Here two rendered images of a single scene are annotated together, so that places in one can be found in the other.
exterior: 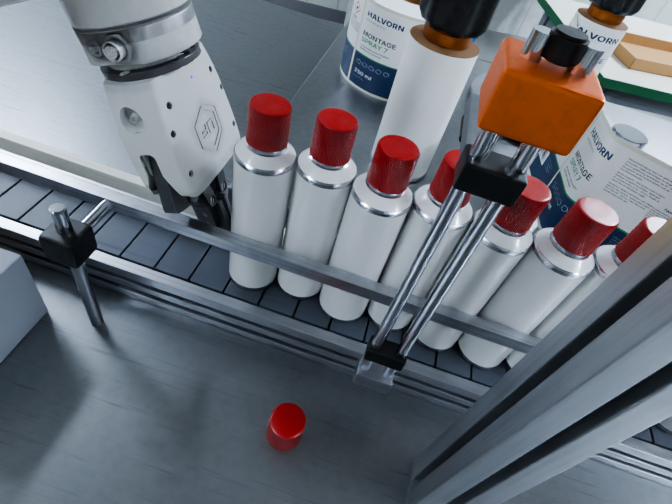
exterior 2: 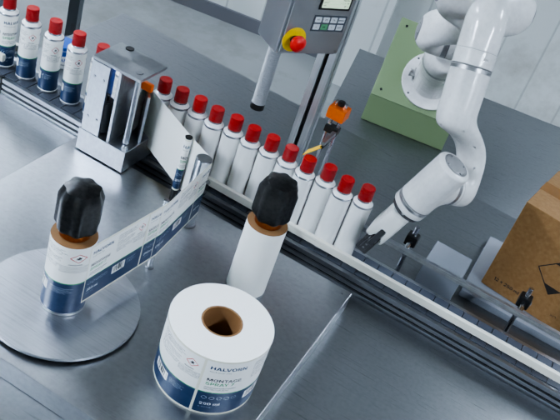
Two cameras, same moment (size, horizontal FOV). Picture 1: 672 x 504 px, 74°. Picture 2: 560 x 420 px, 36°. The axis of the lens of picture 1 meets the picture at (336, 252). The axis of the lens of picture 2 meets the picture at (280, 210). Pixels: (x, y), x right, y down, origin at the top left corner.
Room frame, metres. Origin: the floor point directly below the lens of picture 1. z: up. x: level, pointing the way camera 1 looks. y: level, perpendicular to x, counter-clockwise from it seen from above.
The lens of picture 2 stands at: (1.97, 0.29, 2.12)
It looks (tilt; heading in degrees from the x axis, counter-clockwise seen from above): 35 degrees down; 193
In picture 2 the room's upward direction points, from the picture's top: 20 degrees clockwise
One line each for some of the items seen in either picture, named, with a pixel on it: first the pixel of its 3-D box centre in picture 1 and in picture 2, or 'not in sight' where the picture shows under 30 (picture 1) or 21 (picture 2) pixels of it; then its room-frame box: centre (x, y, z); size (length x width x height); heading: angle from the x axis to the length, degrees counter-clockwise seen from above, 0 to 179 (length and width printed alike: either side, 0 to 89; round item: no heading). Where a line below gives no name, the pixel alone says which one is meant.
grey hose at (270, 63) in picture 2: not in sight; (267, 71); (0.19, -0.27, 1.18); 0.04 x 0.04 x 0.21
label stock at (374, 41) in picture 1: (401, 39); (212, 347); (0.85, 0.00, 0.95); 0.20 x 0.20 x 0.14
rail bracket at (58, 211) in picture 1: (93, 256); (403, 256); (0.23, 0.22, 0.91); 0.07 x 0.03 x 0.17; 177
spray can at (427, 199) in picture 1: (420, 250); (297, 192); (0.30, -0.07, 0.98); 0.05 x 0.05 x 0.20
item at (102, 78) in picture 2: not in sight; (122, 107); (0.37, -0.54, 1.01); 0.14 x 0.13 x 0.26; 87
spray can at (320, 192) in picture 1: (315, 214); (334, 212); (0.30, 0.03, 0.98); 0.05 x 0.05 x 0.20
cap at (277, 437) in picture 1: (286, 426); not in sight; (0.16, 0.00, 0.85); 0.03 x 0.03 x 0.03
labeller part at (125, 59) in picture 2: not in sight; (130, 62); (0.37, -0.54, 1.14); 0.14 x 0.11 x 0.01; 87
